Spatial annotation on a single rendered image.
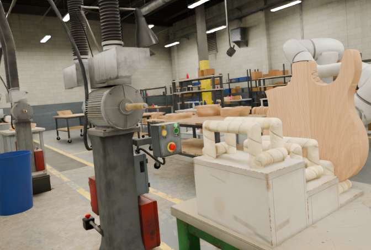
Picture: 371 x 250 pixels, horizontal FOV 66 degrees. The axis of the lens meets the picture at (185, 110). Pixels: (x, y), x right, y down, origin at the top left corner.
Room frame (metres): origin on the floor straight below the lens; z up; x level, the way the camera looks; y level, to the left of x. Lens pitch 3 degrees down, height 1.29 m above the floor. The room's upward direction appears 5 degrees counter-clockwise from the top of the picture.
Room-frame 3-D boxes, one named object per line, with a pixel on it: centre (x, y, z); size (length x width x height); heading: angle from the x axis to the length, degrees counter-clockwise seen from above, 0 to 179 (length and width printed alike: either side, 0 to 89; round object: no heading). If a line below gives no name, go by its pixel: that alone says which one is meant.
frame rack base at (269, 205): (0.77, -0.15, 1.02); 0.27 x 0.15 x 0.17; 37
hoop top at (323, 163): (0.93, -0.37, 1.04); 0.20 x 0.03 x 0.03; 36
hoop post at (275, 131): (0.73, -0.22, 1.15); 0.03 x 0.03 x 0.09
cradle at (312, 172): (0.79, -0.33, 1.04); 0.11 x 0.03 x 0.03; 127
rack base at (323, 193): (0.86, -0.27, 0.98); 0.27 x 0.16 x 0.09; 37
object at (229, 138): (0.86, -0.13, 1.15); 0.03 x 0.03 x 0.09
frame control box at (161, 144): (1.85, 0.20, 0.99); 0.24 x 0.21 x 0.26; 37
